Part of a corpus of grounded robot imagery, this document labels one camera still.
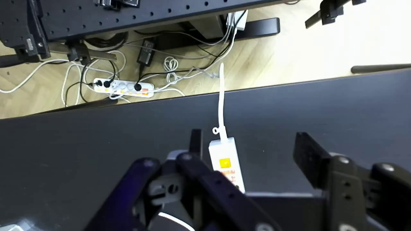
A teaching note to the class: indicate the white multi-socket power strip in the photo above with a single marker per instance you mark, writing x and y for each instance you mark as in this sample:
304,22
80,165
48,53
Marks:
123,87

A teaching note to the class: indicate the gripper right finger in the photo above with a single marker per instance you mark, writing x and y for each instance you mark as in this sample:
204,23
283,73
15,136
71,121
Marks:
343,192

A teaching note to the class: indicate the dark grey rod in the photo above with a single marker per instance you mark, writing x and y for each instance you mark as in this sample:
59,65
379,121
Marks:
382,68

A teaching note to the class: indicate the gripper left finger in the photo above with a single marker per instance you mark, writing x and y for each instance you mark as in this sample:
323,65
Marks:
205,179

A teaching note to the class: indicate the black bracket with metal bar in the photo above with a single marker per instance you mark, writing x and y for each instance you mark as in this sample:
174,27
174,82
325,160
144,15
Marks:
83,53

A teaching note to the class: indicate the white power adapter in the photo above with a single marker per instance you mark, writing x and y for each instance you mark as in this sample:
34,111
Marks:
239,20

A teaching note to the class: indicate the black table foot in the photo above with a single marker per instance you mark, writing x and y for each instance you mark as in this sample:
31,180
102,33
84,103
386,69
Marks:
257,27

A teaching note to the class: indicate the black clamp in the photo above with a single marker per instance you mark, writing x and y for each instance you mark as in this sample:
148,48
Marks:
22,32

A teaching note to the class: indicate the black power brick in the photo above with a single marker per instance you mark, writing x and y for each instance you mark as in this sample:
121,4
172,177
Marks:
146,53

